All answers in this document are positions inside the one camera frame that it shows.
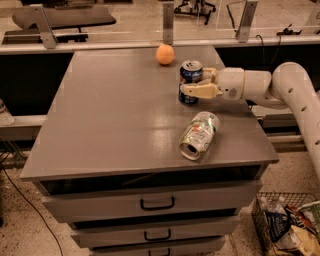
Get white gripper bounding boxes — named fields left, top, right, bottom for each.
left=180, top=68, right=245, bottom=101

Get blue pepsi can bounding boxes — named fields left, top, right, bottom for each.
left=178, top=60, right=203, bottom=104

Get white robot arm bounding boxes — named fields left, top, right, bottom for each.
left=180, top=62, right=320, bottom=178

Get silver green soda can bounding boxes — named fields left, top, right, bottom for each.
left=179, top=111, right=220, bottom=161

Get orange fruit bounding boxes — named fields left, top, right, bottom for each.
left=156, top=44, right=174, bottom=65

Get grey drawer cabinet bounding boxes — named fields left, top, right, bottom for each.
left=21, top=46, right=278, bottom=256

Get plastic water bottle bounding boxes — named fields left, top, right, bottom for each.
left=258, top=196, right=286, bottom=215

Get red snack bag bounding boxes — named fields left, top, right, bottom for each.
left=285, top=205, right=317, bottom=235

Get blue snack bag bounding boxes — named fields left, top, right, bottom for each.
left=265, top=212, right=291, bottom=242

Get right metal bracket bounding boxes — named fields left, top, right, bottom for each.
left=236, top=0, right=258, bottom=43

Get metal bracket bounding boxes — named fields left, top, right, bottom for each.
left=29, top=4, right=58, bottom=49
left=163, top=1, right=174, bottom=45
left=236, top=0, right=258, bottom=43

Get middle metal bracket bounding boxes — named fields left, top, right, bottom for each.
left=163, top=1, right=174, bottom=45

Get black hanging cable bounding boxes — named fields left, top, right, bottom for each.
left=255, top=34, right=284, bottom=73

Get top drawer black handle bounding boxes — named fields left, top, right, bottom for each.
left=140, top=197, right=175, bottom=211

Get drawer black handle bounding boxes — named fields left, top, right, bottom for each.
left=144, top=229, right=171, bottom=242
left=148, top=248, right=171, bottom=256
left=140, top=197, right=175, bottom=211

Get middle drawer black handle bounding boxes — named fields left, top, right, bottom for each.
left=144, top=229, right=171, bottom=242

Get wire basket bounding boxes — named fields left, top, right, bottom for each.
left=252, top=192, right=320, bottom=256

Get left metal bracket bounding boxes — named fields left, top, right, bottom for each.
left=29, top=4, right=58, bottom=49

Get bottom drawer black handle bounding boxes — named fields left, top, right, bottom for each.
left=148, top=248, right=171, bottom=256

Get black floor cable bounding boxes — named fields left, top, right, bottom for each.
left=0, top=161, right=64, bottom=256

